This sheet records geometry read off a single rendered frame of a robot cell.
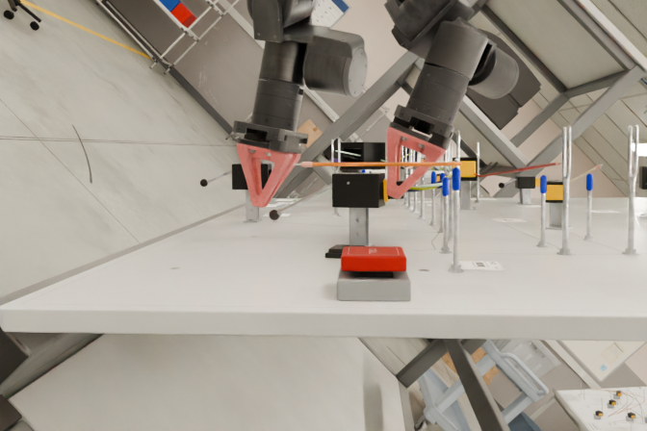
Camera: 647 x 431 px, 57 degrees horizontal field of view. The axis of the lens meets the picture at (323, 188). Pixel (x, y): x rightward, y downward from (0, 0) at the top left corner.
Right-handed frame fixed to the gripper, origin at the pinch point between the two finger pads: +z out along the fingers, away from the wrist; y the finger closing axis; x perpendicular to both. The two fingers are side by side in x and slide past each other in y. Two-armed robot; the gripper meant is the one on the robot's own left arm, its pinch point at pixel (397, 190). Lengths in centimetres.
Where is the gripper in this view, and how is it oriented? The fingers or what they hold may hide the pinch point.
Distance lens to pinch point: 70.9
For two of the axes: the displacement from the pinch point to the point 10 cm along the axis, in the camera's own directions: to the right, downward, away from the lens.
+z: -3.7, 9.2, 1.5
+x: -9.0, -3.9, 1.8
